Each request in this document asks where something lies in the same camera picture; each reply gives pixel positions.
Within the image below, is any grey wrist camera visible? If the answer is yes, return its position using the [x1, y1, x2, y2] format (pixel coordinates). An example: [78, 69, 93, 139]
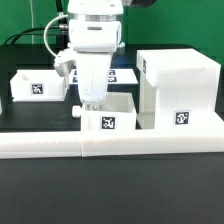
[54, 49, 76, 77]

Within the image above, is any white drawer rear one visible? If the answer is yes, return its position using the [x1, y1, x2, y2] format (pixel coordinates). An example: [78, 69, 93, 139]
[10, 70, 69, 102]

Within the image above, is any white drawer front one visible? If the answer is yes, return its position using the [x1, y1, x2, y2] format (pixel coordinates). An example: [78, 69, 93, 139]
[72, 92, 137, 132]

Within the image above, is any white drawer cabinet box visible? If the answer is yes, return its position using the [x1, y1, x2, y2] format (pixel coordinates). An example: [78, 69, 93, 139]
[136, 48, 224, 130]

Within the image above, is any white L-shaped fence wall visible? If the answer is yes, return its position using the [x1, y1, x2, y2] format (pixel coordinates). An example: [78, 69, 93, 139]
[0, 129, 224, 159]

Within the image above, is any white drawer one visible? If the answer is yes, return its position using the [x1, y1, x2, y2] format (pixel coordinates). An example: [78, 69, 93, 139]
[72, 92, 137, 132]
[10, 70, 69, 102]

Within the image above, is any black cable bundle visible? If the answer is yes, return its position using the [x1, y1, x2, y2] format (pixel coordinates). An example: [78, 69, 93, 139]
[3, 0, 73, 46]

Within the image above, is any fiducial marker sheet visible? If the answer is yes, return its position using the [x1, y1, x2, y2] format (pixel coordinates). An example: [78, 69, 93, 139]
[69, 69, 138, 85]

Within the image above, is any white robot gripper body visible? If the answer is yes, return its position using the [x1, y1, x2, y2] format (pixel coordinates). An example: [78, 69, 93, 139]
[69, 19, 121, 104]

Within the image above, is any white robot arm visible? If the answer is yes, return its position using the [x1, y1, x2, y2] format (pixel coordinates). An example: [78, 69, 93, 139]
[68, 0, 157, 107]

